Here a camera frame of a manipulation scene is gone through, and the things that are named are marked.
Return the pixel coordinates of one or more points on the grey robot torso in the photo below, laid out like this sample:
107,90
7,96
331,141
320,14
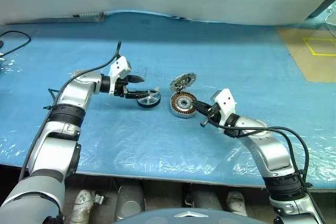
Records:
189,217

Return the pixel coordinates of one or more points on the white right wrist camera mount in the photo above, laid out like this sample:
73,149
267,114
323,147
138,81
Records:
225,100

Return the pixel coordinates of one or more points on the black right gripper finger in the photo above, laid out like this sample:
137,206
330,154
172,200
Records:
203,104
203,111

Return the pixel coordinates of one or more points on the copper wound motor stator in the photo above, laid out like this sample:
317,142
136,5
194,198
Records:
183,102

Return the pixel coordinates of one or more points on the grey rounded cylinder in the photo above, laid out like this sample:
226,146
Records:
206,199
130,200

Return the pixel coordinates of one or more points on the dark slanted bar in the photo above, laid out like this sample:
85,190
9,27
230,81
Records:
321,6

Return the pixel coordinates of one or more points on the small metal fan disc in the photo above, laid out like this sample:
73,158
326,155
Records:
183,81

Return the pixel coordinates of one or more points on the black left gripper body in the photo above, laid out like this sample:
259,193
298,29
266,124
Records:
120,87

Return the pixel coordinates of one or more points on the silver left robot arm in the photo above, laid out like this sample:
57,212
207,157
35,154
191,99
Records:
76,95

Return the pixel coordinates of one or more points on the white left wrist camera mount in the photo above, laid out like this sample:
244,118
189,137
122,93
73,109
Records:
119,65

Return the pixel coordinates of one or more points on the yellow tape square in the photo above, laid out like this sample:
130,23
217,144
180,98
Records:
308,46

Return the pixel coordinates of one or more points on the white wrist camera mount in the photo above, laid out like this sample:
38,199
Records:
119,65
225,100

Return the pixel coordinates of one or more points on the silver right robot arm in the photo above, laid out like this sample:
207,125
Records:
273,153

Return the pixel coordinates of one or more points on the silver round rotor cap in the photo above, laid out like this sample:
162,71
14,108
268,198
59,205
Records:
149,100

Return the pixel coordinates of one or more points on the clear acrylic panel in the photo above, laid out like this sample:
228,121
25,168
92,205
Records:
331,20

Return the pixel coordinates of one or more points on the small white connector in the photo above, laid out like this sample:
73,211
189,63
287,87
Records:
99,199

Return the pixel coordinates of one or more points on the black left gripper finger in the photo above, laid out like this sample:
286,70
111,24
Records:
136,94
136,79

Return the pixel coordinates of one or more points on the brown cardboard sheet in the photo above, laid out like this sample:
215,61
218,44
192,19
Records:
296,58

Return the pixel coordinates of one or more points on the white rounded shape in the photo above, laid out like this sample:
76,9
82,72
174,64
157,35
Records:
82,204
236,203

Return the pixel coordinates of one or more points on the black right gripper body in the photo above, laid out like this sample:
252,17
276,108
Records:
214,115

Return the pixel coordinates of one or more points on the blue plastic table sheet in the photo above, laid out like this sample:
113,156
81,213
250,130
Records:
157,142

